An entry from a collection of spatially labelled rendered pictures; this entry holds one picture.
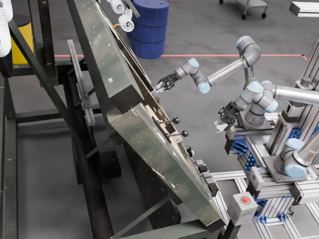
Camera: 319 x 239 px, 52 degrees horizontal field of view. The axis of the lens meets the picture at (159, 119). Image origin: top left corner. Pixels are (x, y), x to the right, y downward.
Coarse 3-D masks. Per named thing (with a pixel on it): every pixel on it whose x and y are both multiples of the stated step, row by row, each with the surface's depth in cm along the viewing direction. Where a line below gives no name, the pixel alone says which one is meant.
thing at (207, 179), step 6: (198, 162) 251; (198, 168) 248; (204, 168) 246; (204, 174) 242; (204, 180) 242; (210, 180) 238; (210, 186) 233; (216, 186) 234; (210, 192) 233; (216, 192) 235
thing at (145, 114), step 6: (138, 108) 155; (144, 108) 161; (144, 114) 159; (150, 120) 163; (156, 126) 166; (168, 144) 178; (174, 150) 183; (180, 156) 191; (180, 162) 192; (186, 168) 197; (192, 174) 203; (198, 180) 212
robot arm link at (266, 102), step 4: (264, 92) 178; (268, 92) 178; (264, 96) 172; (268, 96) 174; (272, 96) 178; (260, 100) 172; (264, 100) 172; (268, 100) 173; (272, 100) 174; (256, 104) 175; (260, 104) 174; (264, 104) 173; (268, 104) 173; (272, 104) 173; (276, 104) 174; (264, 108) 175; (268, 108) 174; (272, 108) 173; (268, 112) 177
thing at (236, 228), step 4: (228, 224) 226; (232, 224) 220; (228, 228) 226; (232, 228) 221; (236, 228) 221; (228, 232) 227; (232, 232) 223; (236, 232) 226; (224, 236) 234; (228, 236) 228; (232, 236) 227
